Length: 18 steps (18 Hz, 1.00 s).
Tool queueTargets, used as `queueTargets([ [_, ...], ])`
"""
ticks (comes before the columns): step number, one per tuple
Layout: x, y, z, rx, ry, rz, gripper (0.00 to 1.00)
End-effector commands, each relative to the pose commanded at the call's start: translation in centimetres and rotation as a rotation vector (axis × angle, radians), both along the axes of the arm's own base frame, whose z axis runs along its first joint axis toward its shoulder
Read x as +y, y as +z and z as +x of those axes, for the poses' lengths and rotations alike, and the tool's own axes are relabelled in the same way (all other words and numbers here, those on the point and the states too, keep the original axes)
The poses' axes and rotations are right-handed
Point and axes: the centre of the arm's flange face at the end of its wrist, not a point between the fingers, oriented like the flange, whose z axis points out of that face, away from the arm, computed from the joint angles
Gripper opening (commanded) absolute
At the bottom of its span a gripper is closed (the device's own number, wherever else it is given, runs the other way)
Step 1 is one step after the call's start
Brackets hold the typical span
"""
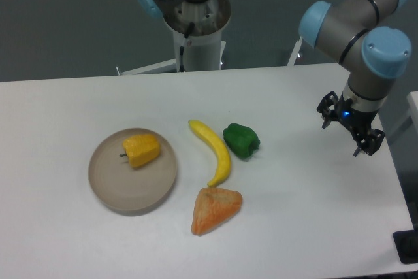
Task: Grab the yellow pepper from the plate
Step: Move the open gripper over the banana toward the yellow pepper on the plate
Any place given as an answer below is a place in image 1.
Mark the white side table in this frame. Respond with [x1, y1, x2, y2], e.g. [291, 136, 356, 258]
[387, 91, 417, 145]

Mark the white metal frame bracket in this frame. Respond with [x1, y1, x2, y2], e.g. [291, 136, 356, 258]
[287, 37, 303, 66]

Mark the yellow banana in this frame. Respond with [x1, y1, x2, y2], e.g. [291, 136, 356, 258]
[188, 120, 232, 188]

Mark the green bell pepper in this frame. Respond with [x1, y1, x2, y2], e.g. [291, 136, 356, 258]
[223, 123, 261, 159]

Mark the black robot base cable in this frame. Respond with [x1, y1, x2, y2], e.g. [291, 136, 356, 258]
[178, 22, 196, 73]

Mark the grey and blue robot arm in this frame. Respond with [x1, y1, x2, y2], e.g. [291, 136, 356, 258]
[137, 0, 411, 155]

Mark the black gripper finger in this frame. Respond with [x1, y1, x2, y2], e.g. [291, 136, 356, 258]
[352, 128, 385, 156]
[317, 91, 338, 129]

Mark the beige round plate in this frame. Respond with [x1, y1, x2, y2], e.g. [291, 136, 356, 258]
[88, 128, 178, 216]

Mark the orange triangular bread piece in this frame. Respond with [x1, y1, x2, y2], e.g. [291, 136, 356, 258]
[191, 188, 243, 236]

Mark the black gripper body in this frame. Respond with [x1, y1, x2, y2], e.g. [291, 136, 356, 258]
[332, 93, 379, 137]

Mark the yellow bell pepper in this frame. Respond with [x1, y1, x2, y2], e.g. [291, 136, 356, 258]
[122, 133, 161, 169]

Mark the black device at table edge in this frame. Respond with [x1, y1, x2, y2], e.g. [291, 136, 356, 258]
[393, 230, 417, 265]

